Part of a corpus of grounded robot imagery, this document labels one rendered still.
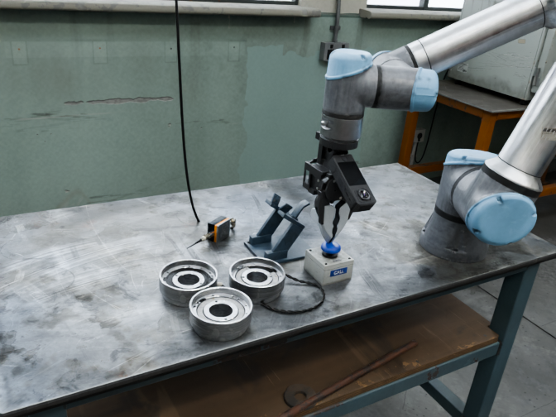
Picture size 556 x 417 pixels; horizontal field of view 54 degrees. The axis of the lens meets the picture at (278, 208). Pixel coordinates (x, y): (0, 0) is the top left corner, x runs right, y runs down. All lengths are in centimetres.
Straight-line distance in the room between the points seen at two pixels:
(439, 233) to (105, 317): 71
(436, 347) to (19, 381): 93
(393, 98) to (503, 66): 216
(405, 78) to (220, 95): 177
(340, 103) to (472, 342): 75
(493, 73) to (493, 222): 211
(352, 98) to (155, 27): 164
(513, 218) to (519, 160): 11
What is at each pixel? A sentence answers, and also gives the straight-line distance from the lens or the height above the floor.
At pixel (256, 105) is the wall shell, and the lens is 277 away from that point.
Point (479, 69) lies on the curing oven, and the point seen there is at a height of 90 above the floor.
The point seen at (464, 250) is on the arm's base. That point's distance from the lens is 125.
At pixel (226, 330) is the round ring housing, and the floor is 83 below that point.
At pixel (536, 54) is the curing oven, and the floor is 104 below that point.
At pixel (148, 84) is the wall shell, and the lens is 253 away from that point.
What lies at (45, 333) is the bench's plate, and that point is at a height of 80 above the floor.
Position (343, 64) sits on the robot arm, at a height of 122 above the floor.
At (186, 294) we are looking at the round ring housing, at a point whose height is 83.
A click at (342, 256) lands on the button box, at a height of 85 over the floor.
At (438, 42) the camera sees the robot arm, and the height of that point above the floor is 125.
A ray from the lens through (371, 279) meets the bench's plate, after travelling 112.
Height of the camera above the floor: 138
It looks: 25 degrees down
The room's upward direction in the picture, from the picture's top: 5 degrees clockwise
